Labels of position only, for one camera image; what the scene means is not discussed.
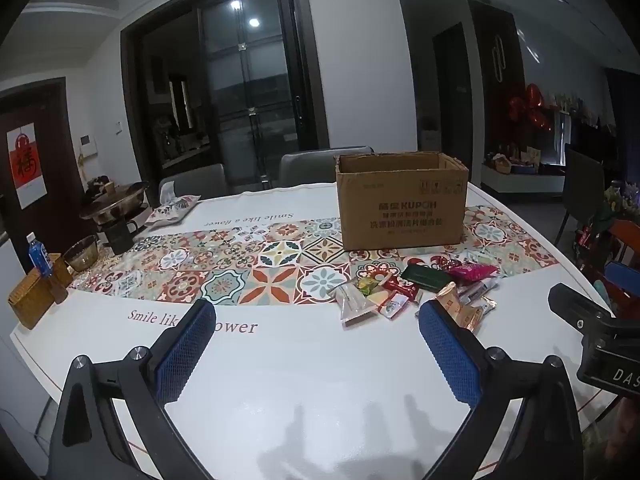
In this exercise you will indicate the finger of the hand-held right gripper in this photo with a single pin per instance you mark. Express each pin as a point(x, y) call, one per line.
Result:
point(575, 310)

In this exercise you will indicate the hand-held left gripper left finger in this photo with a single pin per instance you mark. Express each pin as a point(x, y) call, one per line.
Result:
point(185, 355)

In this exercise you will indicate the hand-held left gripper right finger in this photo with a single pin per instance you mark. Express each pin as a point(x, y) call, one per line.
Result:
point(447, 355)

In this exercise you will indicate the pink snack packet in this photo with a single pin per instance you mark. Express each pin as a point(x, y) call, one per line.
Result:
point(472, 271)

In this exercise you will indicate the brown cardboard box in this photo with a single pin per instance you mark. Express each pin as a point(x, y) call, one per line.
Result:
point(400, 205)

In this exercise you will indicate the tan snack packet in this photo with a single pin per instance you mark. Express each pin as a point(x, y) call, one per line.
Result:
point(452, 307)

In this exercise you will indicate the gold foil candy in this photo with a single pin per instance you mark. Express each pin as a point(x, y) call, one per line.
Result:
point(484, 309)

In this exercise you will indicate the small white red packet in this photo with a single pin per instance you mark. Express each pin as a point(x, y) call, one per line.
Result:
point(392, 305)

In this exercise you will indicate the dark green snack packet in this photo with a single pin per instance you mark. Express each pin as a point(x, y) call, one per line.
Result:
point(425, 276)

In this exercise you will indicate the red snack packet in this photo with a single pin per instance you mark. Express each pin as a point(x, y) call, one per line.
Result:
point(402, 285)

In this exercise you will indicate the wooden chair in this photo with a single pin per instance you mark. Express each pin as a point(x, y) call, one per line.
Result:
point(625, 237)

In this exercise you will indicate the red foil candy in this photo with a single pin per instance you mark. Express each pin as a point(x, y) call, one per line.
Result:
point(447, 263)

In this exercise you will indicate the green wrapped candy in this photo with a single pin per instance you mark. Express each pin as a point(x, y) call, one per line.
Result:
point(365, 285)

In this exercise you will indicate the clear plastic snack packet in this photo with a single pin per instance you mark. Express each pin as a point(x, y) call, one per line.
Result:
point(350, 305)

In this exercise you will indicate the flower bouquet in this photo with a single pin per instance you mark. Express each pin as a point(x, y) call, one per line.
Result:
point(620, 202)

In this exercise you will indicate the dark side chair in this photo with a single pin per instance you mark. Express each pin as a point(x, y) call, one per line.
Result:
point(582, 180)

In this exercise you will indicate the black mug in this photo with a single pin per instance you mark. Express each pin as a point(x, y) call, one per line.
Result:
point(122, 237)

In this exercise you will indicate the white sideboard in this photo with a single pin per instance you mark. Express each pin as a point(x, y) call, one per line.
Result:
point(520, 180)

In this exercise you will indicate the glass bowl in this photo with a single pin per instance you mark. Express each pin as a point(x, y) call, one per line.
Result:
point(81, 255)

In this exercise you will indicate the woven basket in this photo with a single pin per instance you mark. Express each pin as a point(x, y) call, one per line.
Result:
point(30, 302)

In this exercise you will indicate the metal hot pot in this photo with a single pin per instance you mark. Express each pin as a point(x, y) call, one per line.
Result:
point(115, 205)

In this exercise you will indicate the small grey dining chair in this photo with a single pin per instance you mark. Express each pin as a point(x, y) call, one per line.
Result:
point(192, 182)

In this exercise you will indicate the blue water bottle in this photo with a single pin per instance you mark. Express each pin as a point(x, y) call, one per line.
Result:
point(39, 257)

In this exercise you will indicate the red balloons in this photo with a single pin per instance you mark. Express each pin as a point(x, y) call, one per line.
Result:
point(532, 105)

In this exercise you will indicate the wide grey dining chair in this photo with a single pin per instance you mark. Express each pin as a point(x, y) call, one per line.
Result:
point(310, 167)

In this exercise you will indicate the dark wardrobe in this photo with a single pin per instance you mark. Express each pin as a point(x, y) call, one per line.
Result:
point(500, 85)

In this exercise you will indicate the red character door poster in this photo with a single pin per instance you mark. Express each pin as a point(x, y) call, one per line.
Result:
point(25, 167)

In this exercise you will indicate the brown wooden door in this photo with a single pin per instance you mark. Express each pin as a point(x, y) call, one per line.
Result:
point(55, 125)

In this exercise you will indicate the dark glass sliding door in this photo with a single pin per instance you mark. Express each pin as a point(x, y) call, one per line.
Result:
point(240, 85)

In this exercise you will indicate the white wall intercom panel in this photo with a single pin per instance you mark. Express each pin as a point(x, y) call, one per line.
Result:
point(88, 144)

